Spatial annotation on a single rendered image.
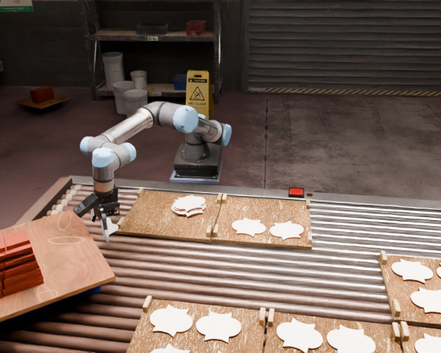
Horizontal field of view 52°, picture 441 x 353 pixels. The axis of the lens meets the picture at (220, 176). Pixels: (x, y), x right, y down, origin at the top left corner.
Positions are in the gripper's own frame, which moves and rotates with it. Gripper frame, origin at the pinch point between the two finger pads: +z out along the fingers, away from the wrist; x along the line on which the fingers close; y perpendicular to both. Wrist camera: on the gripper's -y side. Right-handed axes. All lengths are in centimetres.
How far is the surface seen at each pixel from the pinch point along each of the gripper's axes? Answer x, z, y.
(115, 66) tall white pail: 441, 69, 193
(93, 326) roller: -35.5, 9.8, -15.8
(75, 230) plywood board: 4.5, -0.5, -7.8
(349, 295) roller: -73, 0, 64
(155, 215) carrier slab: 10.5, 6.7, 30.3
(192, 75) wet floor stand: 313, 47, 237
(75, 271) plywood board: -19.4, -1.4, -15.6
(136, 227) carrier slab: 6.1, 7.5, 19.3
